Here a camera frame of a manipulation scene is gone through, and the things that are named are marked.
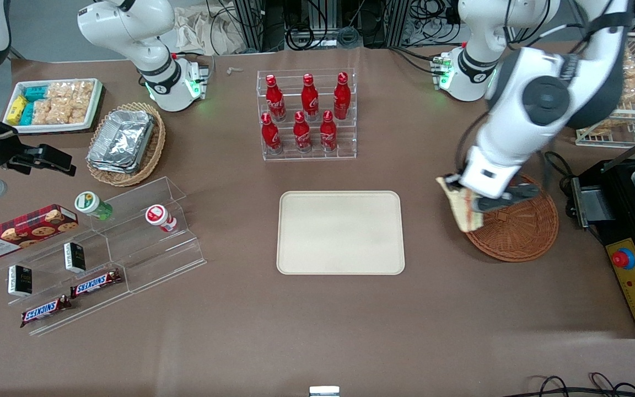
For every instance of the triangular sandwich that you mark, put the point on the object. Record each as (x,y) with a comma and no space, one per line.
(466,218)

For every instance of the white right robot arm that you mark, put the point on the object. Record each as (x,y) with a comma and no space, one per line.
(130,27)

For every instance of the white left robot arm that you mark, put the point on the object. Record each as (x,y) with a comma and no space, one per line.
(538,99)

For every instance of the white snack tray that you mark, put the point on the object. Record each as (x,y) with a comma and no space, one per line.
(97,105)

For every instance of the brown wicker basket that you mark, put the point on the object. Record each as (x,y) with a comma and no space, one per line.
(521,231)

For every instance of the light wicker basket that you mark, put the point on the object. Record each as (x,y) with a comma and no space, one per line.
(155,149)

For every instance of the beige plastic tray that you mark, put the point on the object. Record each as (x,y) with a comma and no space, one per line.
(340,232)

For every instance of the rice cracker bag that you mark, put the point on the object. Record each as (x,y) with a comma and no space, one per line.
(81,102)
(53,112)
(59,91)

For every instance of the teal snack packet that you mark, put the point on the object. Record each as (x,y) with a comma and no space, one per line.
(27,113)
(35,92)

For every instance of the green bottle white cap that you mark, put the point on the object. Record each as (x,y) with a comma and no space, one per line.
(92,204)

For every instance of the yellow snack packet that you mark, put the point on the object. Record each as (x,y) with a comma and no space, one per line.
(16,109)

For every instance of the stack of foil trays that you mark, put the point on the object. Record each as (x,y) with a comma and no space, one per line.
(122,140)

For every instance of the red tartan cookie box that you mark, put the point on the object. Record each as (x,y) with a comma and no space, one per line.
(20,231)

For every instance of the small black box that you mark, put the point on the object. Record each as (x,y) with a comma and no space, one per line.
(75,257)
(20,280)

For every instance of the clear acrylic bottle rack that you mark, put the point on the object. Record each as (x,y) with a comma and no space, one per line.
(345,149)

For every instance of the red bottle white cap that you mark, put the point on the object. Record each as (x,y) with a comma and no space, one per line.
(160,217)

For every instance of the Snickers chocolate bar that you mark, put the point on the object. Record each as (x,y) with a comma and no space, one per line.
(96,283)
(46,311)

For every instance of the red cola bottle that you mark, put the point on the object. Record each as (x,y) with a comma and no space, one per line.
(342,98)
(302,134)
(270,135)
(274,99)
(328,132)
(310,98)

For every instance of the clear acrylic stepped shelf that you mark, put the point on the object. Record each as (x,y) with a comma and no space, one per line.
(152,259)

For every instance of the black machine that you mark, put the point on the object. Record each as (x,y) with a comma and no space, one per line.
(615,220)

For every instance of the red emergency stop button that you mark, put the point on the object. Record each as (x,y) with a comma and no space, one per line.
(623,259)

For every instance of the crumpled beige cloth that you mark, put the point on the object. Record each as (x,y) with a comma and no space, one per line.
(207,30)

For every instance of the small clear plastic piece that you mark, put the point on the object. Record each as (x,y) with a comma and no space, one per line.
(234,70)

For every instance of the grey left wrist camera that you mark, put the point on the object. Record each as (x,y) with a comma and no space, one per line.
(516,194)

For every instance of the aluminium frame post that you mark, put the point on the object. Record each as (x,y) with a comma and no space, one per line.
(400,22)
(250,25)

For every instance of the small silver metal bracket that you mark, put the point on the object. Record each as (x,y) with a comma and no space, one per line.
(324,391)

